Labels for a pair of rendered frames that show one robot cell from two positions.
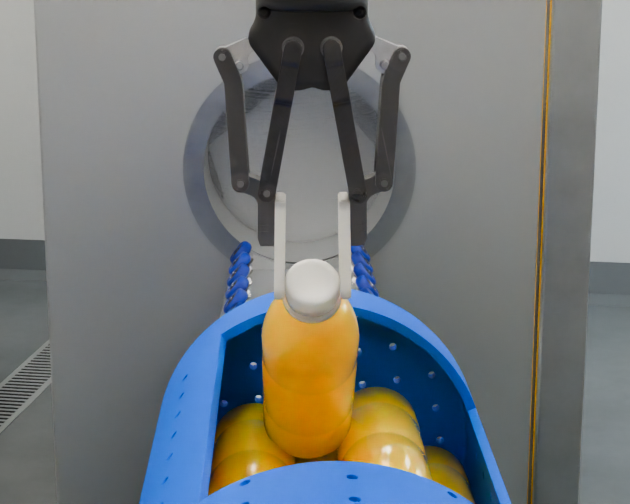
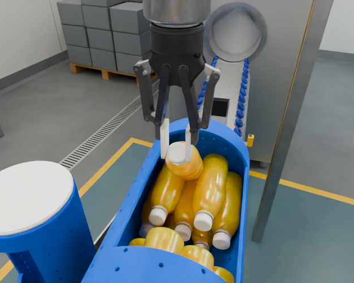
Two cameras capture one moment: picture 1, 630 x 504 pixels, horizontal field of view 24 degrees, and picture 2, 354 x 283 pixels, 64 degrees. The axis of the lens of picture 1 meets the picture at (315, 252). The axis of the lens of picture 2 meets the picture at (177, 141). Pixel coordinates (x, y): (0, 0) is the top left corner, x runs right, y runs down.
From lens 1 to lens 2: 0.60 m
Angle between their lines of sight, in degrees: 26
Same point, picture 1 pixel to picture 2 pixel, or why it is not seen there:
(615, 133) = (331, 15)
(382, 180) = (203, 125)
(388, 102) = (208, 95)
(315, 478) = (146, 263)
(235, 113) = (143, 92)
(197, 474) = (122, 224)
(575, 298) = (300, 96)
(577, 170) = (310, 58)
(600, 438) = (307, 97)
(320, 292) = (178, 158)
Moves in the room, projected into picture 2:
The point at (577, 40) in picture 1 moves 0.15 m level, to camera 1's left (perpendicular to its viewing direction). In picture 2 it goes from (320, 14) to (277, 12)
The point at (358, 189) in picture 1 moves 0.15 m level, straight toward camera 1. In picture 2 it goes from (193, 127) to (163, 192)
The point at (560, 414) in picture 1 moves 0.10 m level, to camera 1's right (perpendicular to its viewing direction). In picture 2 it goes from (289, 126) to (312, 129)
